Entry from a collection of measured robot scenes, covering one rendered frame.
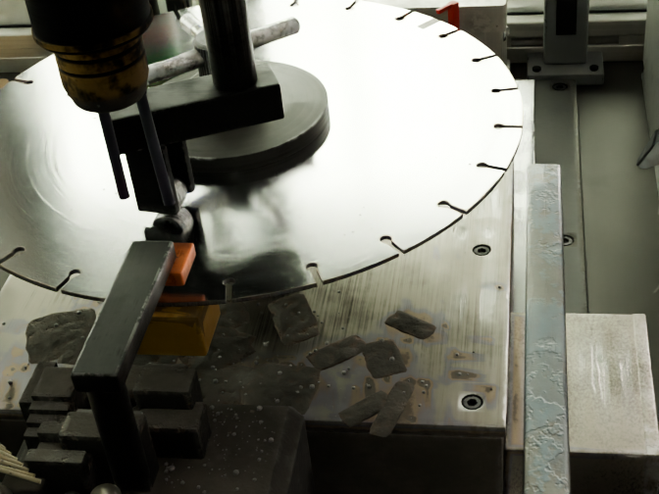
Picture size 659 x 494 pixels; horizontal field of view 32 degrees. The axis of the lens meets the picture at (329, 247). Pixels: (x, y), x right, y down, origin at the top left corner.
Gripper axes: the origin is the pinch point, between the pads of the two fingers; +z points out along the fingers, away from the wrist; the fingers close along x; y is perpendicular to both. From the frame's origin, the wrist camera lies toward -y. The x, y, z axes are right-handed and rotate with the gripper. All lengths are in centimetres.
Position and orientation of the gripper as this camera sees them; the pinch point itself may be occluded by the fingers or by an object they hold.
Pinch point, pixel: (554, 60)
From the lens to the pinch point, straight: 58.6
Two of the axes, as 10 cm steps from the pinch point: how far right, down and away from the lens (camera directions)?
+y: 3.3, -5.9, 7.4
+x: -6.0, -7.3, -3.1
